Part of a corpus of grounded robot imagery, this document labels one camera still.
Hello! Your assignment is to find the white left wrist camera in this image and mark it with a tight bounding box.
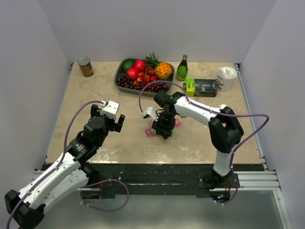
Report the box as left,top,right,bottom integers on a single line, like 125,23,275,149
100,101,120,120

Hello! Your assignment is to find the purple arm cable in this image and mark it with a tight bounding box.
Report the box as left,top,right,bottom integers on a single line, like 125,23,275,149
138,80,270,206
6,100,107,229

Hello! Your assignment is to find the red pomegranate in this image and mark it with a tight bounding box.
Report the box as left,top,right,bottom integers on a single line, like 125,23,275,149
133,60,146,72
126,67,139,81

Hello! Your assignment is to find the green pill bottle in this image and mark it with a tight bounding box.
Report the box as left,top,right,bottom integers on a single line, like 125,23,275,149
152,129,174,136

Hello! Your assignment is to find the black mounting base plate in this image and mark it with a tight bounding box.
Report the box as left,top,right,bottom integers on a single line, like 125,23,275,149
41,163,265,199

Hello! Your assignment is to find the aluminium frame rail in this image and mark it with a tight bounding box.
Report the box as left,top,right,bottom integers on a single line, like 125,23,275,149
236,171,281,191

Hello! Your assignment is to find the black green razor box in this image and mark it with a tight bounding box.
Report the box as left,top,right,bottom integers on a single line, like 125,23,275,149
183,78,218,97

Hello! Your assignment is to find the red pomegranate lower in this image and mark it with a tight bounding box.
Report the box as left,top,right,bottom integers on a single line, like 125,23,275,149
126,67,139,81

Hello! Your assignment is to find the dark red grape bunch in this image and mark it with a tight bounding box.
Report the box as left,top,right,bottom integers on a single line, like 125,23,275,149
115,74,169,93

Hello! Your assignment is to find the red pomegranate upper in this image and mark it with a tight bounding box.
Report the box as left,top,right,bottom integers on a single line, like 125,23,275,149
133,60,146,72

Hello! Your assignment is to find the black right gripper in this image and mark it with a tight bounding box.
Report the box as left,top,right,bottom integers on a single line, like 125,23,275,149
152,110,176,139

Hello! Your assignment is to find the green lime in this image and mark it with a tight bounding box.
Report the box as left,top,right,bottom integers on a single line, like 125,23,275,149
122,61,134,72

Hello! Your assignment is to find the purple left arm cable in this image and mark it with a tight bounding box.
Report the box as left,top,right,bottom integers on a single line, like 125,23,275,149
6,100,107,229

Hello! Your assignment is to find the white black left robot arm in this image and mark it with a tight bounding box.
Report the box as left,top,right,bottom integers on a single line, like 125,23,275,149
4,101,125,229

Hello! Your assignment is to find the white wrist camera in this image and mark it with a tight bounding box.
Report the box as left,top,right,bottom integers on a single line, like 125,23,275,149
100,101,120,120
142,107,159,121

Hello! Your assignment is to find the green glass bottle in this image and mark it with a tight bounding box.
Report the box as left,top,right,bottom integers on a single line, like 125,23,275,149
176,54,188,81

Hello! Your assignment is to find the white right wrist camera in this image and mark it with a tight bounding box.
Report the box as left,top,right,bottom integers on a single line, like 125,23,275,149
142,107,159,121

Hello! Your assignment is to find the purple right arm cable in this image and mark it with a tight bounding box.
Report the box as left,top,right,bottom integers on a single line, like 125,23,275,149
138,80,270,206

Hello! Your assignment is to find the tin food can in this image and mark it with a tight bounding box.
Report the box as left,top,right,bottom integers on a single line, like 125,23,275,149
77,57,94,77

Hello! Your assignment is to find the pink weekly pill organizer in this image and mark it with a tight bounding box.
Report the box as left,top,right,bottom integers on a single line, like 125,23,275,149
145,118,181,137

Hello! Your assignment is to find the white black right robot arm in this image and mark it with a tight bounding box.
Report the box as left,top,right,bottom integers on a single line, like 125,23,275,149
142,91,244,189

